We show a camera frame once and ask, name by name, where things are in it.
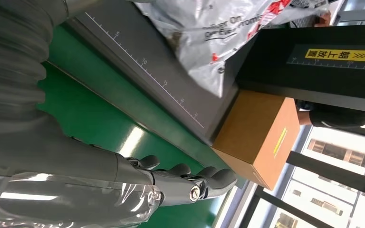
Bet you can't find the black weighing device with column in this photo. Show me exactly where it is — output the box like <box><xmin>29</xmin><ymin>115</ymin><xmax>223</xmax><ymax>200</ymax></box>
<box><xmin>61</xmin><ymin>0</ymin><xmax>365</xmax><ymax>148</ymax></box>

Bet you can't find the clear plastic hand cover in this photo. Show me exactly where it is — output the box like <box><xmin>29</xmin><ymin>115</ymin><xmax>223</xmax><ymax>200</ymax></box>
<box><xmin>0</xmin><ymin>171</ymin><xmax>163</xmax><ymax>228</ymax></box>

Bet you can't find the person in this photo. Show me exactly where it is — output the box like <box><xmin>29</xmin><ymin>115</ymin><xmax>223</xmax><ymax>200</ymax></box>
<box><xmin>295</xmin><ymin>99</ymin><xmax>365</xmax><ymax>130</ymax></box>

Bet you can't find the brown cardboard box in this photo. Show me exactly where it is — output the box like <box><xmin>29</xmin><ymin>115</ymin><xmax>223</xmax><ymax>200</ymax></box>
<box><xmin>211</xmin><ymin>89</ymin><xmax>301</xmax><ymax>191</ymax></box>

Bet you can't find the green conveyor belt aluminium frame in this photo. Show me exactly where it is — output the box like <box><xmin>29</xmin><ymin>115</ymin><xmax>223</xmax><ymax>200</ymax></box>
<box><xmin>37</xmin><ymin>61</ymin><xmax>256</xmax><ymax>228</ymax></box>

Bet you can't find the black window frame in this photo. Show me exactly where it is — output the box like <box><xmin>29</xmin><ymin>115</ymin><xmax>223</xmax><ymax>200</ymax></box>
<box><xmin>238</xmin><ymin>125</ymin><xmax>365</xmax><ymax>228</ymax></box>

